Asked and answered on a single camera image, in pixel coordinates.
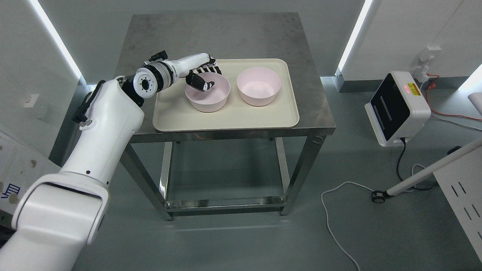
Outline white wall socket plug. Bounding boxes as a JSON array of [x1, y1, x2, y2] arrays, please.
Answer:
[[412, 45, 442, 84]]

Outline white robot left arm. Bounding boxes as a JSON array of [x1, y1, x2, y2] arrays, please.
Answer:
[[1, 51, 219, 271]]

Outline white wall switch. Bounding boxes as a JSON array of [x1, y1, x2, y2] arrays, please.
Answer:
[[23, 94, 41, 109]]

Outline stainless steel table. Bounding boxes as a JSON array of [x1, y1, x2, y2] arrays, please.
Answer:
[[115, 12, 336, 221]]

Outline beige plastic tray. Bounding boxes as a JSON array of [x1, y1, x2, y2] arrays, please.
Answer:
[[150, 58, 300, 132]]

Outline white floor cable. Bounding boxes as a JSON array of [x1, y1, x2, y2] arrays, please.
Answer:
[[320, 164, 426, 271]]

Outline white perforated panel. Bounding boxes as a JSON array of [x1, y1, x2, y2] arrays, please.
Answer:
[[434, 151, 482, 259]]

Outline black power cable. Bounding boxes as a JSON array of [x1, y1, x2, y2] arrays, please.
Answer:
[[395, 138, 437, 191]]

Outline pink bowl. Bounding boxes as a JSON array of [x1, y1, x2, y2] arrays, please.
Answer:
[[236, 67, 282, 107], [185, 72, 231, 113]]

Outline white black charging device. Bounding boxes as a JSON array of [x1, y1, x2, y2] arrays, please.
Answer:
[[364, 71, 432, 147]]

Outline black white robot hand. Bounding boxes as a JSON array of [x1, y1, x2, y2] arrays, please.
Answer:
[[178, 53, 222, 91]]

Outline white stand leg with caster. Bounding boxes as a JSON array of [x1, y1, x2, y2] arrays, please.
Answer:
[[371, 137, 482, 204]]

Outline orange cable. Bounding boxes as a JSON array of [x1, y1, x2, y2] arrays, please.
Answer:
[[426, 74, 482, 122]]

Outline white signboard blue characters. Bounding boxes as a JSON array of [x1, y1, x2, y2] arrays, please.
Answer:
[[0, 132, 60, 215]]

